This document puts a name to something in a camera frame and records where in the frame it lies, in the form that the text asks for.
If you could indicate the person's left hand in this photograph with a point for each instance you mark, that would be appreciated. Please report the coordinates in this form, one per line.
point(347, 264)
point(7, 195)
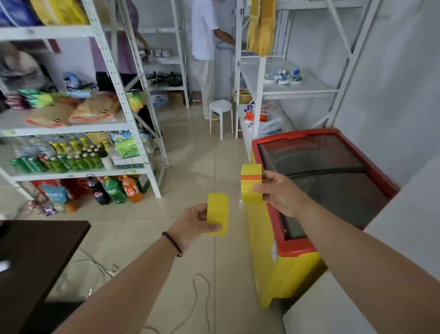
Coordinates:
point(187, 227)

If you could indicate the person's right hand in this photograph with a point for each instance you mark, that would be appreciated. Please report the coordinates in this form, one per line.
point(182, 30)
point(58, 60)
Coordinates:
point(282, 194)

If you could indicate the person's left thumb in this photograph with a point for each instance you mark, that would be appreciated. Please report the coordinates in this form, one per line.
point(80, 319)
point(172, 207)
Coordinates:
point(211, 228)

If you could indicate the person's right thumb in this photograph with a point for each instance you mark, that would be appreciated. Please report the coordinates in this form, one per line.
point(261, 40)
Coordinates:
point(259, 188)

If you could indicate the yellow tape roll red stripe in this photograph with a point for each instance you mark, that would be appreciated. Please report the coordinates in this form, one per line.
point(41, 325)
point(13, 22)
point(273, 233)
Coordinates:
point(250, 192)

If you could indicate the plain yellow tape roll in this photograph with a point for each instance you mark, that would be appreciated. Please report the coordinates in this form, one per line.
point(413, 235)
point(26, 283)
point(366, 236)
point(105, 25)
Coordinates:
point(217, 210)

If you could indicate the person's right forearm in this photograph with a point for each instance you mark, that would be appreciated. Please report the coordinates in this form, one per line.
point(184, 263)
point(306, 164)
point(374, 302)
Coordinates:
point(371, 268)

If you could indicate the person's left forearm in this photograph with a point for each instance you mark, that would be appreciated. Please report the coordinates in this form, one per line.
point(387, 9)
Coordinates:
point(130, 289)

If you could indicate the white plastic bag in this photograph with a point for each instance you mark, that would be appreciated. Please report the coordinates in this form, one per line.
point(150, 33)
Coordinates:
point(275, 120)

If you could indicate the orange and white packet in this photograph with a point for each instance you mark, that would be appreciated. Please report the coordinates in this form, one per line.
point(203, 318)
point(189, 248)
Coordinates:
point(250, 115)

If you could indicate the red and yellow chest freezer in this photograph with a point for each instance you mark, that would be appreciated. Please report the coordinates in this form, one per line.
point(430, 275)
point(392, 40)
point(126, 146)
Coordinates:
point(285, 275)

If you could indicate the orange soda bottle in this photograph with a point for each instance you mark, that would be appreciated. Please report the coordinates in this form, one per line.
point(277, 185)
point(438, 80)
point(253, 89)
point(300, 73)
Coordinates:
point(131, 189)

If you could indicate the white plastic stool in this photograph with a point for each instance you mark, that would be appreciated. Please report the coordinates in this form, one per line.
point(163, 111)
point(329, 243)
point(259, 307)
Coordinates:
point(221, 107)

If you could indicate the white shelf rack with bowls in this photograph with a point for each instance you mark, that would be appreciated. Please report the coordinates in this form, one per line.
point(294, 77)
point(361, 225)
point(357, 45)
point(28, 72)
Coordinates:
point(292, 89)

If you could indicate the green soda bottle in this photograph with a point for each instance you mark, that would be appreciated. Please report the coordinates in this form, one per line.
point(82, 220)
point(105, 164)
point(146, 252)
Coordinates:
point(113, 191)

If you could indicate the stack of white green boxes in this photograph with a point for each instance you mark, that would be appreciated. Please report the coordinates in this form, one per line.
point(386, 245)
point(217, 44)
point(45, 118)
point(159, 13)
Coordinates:
point(129, 162)

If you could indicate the group of small white bowls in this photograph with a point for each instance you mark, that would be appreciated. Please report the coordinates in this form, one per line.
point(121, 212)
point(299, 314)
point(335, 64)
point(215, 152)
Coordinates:
point(285, 77)

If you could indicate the dark cola bottle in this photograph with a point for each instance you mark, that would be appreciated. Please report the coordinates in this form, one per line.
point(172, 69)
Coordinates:
point(99, 196)

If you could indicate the green snack packet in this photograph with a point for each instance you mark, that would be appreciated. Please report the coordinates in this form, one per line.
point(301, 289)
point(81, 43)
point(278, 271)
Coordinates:
point(125, 144)

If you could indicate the brown cardboard box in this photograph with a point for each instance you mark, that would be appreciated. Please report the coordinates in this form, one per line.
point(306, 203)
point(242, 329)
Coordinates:
point(177, 98)

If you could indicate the white and blue box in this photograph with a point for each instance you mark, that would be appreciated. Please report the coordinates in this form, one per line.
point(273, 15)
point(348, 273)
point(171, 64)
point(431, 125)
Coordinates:
point(160, 99)

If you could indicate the black cooking pans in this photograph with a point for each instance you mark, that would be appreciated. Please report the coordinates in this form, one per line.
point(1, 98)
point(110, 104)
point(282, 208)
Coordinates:
point(168, 79)

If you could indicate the group of green tea bottles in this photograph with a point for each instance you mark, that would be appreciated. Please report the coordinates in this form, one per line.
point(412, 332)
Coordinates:
point(75, 160)

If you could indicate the narrow white metal shelf rack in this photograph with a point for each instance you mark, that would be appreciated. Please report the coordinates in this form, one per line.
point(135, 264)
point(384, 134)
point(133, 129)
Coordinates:
point(179, 51)

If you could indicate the blue plastic bag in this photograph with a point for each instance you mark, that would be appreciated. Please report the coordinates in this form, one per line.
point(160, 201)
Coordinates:
point(56, 194)

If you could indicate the yellow hanging gloves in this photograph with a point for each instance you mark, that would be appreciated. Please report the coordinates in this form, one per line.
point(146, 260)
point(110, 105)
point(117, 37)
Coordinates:
point(261, 27)

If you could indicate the brown bread packet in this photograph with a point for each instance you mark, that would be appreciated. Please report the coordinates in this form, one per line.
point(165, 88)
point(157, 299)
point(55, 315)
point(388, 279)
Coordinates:
point(51, 117)
point(94, 110)

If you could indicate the white cups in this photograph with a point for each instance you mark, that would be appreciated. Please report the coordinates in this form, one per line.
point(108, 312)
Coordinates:
point(161, 53)

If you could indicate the large white metal shelf rack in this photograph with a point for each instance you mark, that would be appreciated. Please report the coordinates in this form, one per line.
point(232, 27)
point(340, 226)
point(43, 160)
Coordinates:
point(115, 77)

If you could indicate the dark wooden table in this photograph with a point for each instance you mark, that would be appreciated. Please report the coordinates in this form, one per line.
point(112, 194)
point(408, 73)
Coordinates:
point(31, 261)

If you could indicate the row of green cans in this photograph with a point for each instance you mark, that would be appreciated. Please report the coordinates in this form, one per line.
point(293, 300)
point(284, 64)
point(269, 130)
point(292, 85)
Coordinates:
point(29, 165)

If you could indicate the light blue packet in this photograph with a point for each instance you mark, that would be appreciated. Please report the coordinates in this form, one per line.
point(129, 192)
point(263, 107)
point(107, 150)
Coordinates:
point(74, 81)

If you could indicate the green wrapped packets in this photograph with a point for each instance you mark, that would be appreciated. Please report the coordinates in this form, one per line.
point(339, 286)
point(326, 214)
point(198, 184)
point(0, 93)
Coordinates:
point(36, 98)

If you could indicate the grey cloth bundle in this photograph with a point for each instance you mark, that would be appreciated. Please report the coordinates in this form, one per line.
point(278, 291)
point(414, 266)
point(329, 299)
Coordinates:
point(20, 68)

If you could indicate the yellow plastic sacks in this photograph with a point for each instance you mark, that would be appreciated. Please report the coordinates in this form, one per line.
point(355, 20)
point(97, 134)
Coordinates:
point(62, 12)

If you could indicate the blue plastic sack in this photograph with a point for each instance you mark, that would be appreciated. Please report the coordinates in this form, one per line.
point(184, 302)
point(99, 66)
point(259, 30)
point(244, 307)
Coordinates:
point(17, 12)

